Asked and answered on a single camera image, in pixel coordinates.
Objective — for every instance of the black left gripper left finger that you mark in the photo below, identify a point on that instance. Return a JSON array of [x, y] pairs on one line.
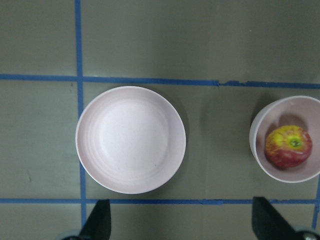
[[98, 224]]

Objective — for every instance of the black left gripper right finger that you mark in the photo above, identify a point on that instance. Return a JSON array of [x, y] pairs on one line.
[[268, 224]]

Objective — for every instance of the red yellow apple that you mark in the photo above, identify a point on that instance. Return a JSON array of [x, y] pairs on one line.
[[288, 146]]

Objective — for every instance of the pink bowl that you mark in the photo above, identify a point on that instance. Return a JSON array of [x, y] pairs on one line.
[[299, 110]]

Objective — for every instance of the pink plate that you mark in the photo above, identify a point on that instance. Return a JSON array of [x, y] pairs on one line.
[[130, 140]]

